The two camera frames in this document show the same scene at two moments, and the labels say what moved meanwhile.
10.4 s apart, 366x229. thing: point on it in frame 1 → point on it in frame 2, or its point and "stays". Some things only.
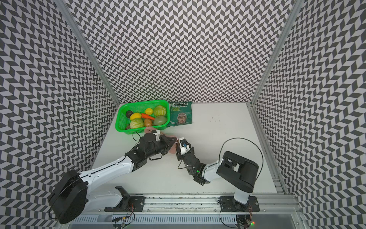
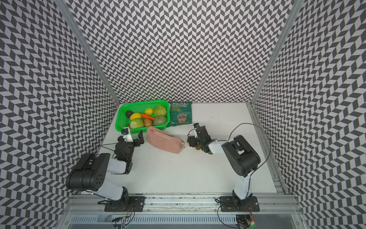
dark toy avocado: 128,113 stays
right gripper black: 178,154 → 191,140
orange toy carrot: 143,115 stays
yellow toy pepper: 135,115 stays
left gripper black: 167,144 → 137,143
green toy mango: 159,120 stays
